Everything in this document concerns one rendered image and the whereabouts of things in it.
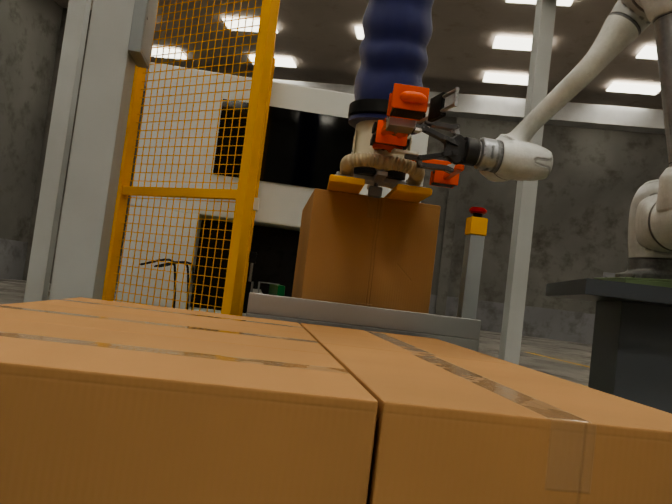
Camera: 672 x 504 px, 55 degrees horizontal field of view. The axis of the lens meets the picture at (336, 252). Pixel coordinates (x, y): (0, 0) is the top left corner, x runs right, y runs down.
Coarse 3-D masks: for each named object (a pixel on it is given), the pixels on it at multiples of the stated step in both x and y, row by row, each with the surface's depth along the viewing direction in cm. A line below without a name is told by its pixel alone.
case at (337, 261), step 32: (320, 192) 198; (320, 224) 198; (352, 224) 199; (384, 224) 200; (416, 224) 201; (320, 256) 197; (352, 256) 199; (384, 256) 200; (416, 256) 201; (320, 288) 197; (352, 288) 198; (384, 288) 199; (416, 288) 200
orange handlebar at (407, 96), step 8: (400, 96) 133; (408, 96) 131; (416, 96) 131; (424, 96) 132; (384, 120) 160; (384, 128) 158; (400, 136) 166; (424, 160) 201; (432, 160) 201; (440, 160) 201; (456, 168) 201; (448, 176) 217
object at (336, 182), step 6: (336, 174) 182; (330, 180) 179; (336, 180) 179; (342, 180) 179; (348, 180) 179; (354, 180) 179; (360, 180) 180; (330, 186) 191; (336, 186) 189; (342, 186) 187; (348, 186) 185; (354, 186) 184; (360, 186) 182; (348, 192) 199; (354, 192) 197
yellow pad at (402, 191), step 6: (396, 186) 181; (402, 186) 180; (408, 186) 180; (414, 186) 180; (420, 186) 183; (390, 192) 195; (396, 192) 184; (402, 192) 182; (408, 192) 181; (414, 192) 180; (420, 192) 180; (426, 192) 180; (390, 198) 200; (396, 198) 198; (402, 198) 196; (408, 198) 194; (414, 198) 192; (420, 198) 190
